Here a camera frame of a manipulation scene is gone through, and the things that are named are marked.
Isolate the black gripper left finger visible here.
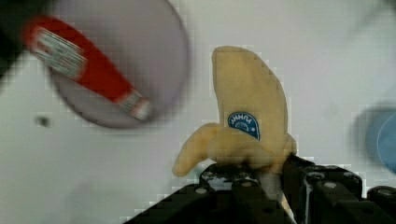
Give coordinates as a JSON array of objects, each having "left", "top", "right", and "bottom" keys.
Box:
[{"left": 124, "top": 164, "right": 293, "bottom": 224}]

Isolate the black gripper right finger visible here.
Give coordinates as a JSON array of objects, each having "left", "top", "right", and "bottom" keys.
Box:
[{"left": 281, "top": 155, "right": 396, "bottom": 224}]

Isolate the yellow plush banana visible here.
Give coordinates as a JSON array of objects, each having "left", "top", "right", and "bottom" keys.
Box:
[{"left": 172, "top": 46, "right": 298, "bottom": 178}]

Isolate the blue bowl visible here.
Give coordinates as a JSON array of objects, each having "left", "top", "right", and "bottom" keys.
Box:
[{"left": 351, "top": 106, "right": 396, "bottom": 174}]

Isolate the grey round plate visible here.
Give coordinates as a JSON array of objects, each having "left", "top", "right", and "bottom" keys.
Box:
[{"left": 48, "top": 0, "right": 190, "bottom": 129}]

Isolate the red ketchup bottle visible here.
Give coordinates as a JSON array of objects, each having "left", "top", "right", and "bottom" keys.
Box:
[{"left": 21, "top": 16, "right": 151, "bottom": 120}]

